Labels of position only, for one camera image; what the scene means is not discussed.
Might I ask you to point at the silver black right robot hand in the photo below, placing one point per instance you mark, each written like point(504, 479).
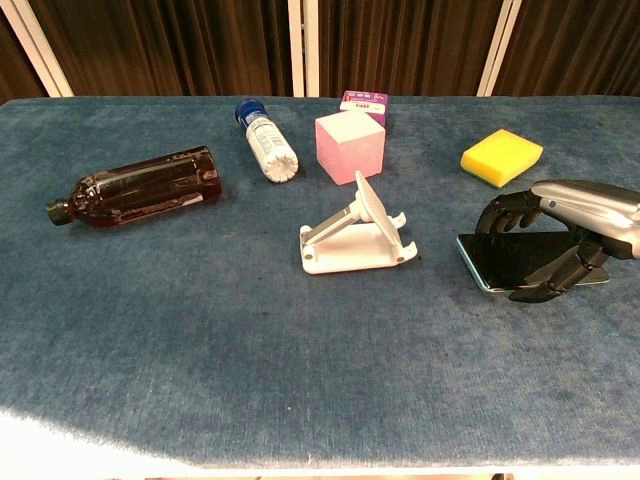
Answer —
point(585, 205)

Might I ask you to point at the phone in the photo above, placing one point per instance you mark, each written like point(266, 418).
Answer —
point(500, 255)

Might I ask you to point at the white folding phone stand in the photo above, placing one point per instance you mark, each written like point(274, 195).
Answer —
point(350, 250)

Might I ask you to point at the yellow sponge with green pad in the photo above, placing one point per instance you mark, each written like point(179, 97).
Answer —
point(500, 155)

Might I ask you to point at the dark brown curtain panel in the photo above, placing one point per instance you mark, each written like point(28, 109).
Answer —
point(165, 45)
point(405, 45)
point(15, 70)
point(580, 45)

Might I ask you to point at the small purple cardboard box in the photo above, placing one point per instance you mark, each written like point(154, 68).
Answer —
point(367, 102)

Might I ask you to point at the pink foam cube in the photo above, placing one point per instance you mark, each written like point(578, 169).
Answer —
point(345, 150)

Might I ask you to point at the white bottle with blue cap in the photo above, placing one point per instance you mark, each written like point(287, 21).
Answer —
point(267, 140)

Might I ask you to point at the blue table cloth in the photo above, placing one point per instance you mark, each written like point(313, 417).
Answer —
point(200, 325)

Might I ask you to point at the dark brown plastic bottle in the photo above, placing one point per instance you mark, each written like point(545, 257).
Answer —
point(150, 187)

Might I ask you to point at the white frame post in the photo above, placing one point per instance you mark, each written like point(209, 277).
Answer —
point(304, 50)
point(500, 45)
point(40, 50)

